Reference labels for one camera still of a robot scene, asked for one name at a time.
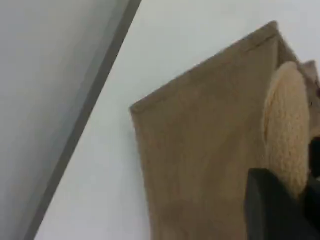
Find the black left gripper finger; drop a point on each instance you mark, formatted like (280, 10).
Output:
(272, 210)
(315, 155)

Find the brown jute tote bag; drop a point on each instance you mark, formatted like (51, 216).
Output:
(200, 150)

